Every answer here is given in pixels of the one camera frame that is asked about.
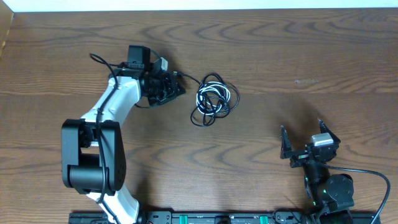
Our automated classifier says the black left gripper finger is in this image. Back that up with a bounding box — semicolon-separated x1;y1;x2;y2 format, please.
147;91;183;107
170;75;186;95

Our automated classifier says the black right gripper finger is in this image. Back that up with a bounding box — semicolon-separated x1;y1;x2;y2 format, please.
280;125;293;159
318;119;341;144

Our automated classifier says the white USB cable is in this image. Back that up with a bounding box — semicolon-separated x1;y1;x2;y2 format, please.
195;80;231;116

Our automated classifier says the black USB cable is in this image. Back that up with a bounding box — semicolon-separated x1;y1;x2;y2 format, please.
172;71;241;128

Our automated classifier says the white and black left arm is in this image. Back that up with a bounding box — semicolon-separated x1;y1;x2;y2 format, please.
61;45;185;223

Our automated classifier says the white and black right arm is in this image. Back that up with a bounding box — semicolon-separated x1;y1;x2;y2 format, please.
280;120;354;223

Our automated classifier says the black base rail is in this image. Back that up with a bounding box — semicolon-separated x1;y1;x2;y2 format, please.
67;210;374;224

